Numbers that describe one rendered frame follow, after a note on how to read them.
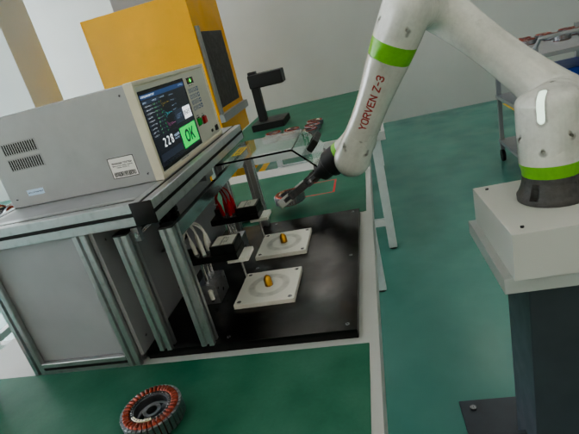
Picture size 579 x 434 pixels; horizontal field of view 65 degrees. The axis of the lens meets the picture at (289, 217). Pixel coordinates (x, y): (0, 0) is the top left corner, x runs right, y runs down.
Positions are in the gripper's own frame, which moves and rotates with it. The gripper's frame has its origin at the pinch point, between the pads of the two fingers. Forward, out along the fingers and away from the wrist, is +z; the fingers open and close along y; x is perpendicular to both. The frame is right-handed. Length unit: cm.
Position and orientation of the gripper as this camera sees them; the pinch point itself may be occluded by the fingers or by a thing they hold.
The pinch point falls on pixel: (289, 196)
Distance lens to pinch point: 165.4
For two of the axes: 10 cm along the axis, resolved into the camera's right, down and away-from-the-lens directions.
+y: 4.2, -4.2, 8.1
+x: -6.4, -7.6, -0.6
